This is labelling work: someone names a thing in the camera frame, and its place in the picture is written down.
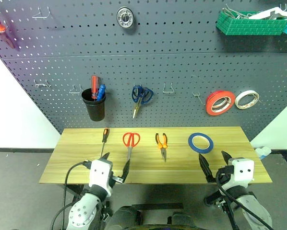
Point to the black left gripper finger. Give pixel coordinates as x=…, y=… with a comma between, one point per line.
x=126, y=170
x=105, y=156

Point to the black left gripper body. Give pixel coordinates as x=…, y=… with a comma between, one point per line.
x=117, y=179

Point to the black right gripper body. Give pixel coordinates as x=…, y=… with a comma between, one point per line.
x=226, y=170

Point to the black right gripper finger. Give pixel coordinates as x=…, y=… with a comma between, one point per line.
x=206, y=167
x=227, y=159

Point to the blue tape roll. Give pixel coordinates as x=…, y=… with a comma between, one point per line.
x=192, y=145

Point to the orange and black pliers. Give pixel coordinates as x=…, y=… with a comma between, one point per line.
x=163, y=149

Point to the orange and black screwdriver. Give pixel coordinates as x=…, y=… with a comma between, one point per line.
x=105, y=134

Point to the dark rounded shape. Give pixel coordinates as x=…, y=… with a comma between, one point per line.
x=182, y=221
x=123, y=218

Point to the black plastic cup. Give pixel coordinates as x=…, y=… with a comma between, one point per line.
x=95, y=109

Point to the red tape roll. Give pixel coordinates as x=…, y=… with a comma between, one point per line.
x=209, y=105

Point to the white tape roll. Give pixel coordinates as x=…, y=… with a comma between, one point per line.
x=239, y=101

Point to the metal peg hook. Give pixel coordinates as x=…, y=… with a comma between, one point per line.
x=198, y=97

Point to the dark grey perforated pegboard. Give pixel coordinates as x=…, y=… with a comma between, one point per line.
x=182, y=60

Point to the green brick pattern box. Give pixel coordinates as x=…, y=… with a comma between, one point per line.
x=251, y=26

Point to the round metal bearing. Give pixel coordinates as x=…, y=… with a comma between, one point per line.
x=125, y=17

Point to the loose metal pegboard hooks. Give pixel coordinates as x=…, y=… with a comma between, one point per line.
x=232, y=13

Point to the white plastic part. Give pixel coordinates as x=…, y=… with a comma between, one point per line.
x=273, y=14

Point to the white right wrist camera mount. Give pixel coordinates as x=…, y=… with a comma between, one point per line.
x=242, y=167

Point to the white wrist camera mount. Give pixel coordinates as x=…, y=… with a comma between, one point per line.
x=242, y=167
x=100, y=172

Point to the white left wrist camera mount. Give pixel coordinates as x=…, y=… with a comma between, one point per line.
x=100, y=172

